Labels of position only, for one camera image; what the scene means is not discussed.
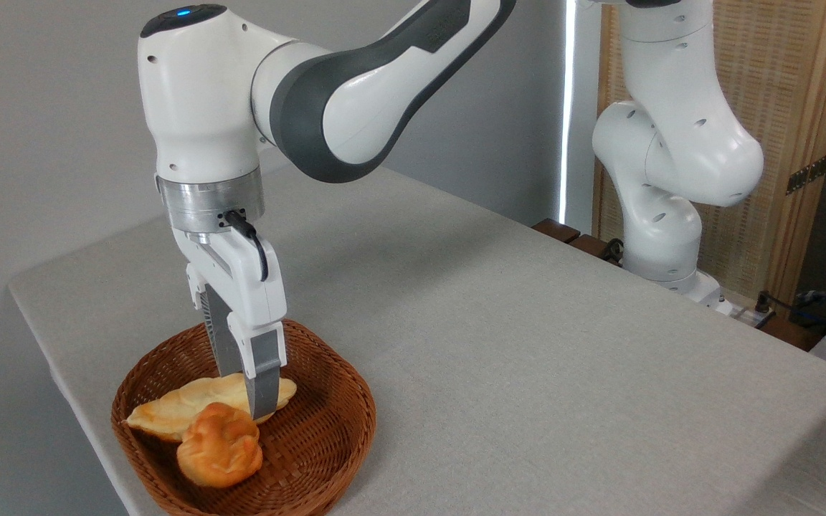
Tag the long braided bread loaf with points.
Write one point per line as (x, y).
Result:
(162, 416)

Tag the dark metal screen hinge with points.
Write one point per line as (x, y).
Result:
(807, 174)

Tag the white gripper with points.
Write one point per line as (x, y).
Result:
(248, 294)

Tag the round orange bread bun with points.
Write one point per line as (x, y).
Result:
(219, 451)

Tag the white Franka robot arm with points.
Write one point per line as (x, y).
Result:
(198, 93)

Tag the brown wicker basket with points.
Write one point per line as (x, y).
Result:
(312, 444)

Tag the white power strip with plug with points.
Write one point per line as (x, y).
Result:
(756, 313)

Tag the dark wooden block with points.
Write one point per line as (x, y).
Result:
(556, 230)
(589, 245)

